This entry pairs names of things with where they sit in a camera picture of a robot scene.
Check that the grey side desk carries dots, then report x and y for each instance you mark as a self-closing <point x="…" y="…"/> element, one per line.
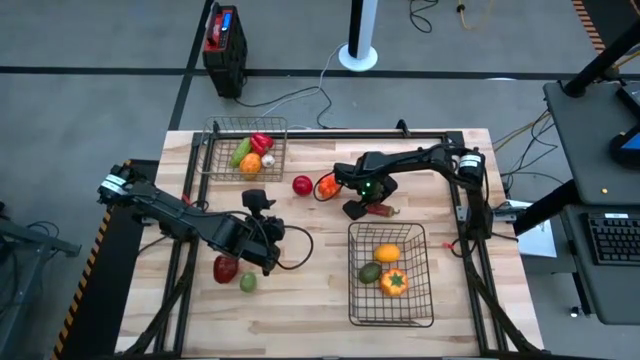
<point x="580" y="130"/>

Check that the red black tool case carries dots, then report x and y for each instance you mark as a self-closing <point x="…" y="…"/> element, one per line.
<point x="225" y="50"/>

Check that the black diagonal support bar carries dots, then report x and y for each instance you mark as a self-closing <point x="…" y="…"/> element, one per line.
<point x="545" y="207"/>

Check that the red bell pepper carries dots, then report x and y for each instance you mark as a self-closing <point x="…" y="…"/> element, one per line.
<point x="261" y="143"/>

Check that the round red tomato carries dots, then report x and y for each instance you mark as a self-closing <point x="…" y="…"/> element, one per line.
<point x="302" y="185"/>

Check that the white paper sheet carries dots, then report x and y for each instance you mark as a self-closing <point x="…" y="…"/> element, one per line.
<point x="540" y="242"/>

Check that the black floor stand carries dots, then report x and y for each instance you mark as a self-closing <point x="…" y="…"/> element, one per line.
<point x="30" y="237"/>

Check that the yellow-orange bell pepper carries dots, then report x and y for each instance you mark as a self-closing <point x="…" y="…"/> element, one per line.
<point x="250" y="163"/>

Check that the black device blue screen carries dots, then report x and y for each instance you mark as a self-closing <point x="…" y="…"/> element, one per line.
<point x="627" y="150"/>

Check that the dark green avocado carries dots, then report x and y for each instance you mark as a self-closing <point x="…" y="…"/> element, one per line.
<point x="370" y="273"/>

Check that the white garlic bulb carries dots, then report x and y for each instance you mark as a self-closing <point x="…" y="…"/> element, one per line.
<point x="268" y="160"/>

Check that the green lime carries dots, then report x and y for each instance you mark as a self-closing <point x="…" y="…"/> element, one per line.
<point x="248" y="282"/>

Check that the white black pole stand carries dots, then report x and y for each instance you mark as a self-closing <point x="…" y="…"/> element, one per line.
<point x="360" y="25"/>

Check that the black yellow striped mat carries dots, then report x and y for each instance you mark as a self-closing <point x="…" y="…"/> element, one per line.
<point x="615" y="20"/>
<point x="100" y="300"/>

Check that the black monitor pole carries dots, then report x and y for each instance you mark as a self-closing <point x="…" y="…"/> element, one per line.
<point x="600" y="62"/>

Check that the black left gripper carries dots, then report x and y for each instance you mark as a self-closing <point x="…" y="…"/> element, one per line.
<point x="267" y="240"/>

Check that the orange persimmon green calyx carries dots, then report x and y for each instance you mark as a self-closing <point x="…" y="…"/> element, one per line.
<point x="394" y="282"/>

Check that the dark red apple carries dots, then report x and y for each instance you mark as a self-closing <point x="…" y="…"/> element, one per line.
<point x="225" y="269"/>

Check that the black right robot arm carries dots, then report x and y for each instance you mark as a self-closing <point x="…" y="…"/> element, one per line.
<point x="430" y="156"/>

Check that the black keyboard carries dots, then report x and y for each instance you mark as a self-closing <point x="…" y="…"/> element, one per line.
<point x="615" y="240"/>

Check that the orange ribbed pumpkin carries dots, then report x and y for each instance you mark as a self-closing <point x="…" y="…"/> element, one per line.
<point x="328" y="187"/>

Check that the red chili pepper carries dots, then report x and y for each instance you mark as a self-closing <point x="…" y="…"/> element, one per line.
<point x="382" y="210"/>

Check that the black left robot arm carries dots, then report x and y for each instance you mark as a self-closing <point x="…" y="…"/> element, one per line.
<point x="170" y="210"/>

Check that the green ridged gourd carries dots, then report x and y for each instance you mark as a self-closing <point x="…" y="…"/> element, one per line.
<point x="240" y="152"/>

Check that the small red clip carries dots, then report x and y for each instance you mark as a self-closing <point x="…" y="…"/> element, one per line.
<point x="447" y="245"/>

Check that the yellow lemon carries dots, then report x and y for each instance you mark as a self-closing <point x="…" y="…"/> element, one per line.
<point x="387" y="253"/>

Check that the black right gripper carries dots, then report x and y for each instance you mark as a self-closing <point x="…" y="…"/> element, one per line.
<point x="357" y="182"/>

